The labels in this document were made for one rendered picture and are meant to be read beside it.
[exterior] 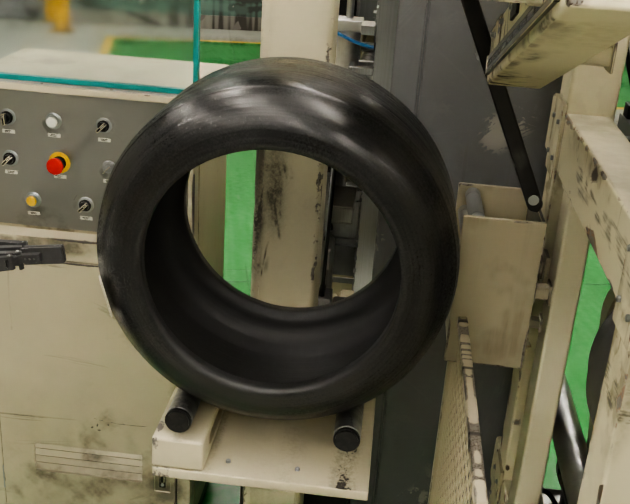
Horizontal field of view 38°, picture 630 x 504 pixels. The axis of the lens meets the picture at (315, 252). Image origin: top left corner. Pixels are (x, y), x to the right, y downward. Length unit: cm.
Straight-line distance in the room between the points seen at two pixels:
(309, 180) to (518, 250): 41
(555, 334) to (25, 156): 128
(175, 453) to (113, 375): 83
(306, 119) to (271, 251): 52
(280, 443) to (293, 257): 36
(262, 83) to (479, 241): 54
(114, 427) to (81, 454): 14
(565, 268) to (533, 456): 41
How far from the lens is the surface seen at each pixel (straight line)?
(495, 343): 177
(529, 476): 195
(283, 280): 180
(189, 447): 157
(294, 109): 132
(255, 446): 166
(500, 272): 171
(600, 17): 95
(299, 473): 160
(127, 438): 248
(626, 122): 208
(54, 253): 159
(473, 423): 142
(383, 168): 132
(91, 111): 219
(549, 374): 183
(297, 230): 176
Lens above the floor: 176
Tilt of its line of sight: 23 degrees down
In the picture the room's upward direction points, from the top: 4 degrees clockwise
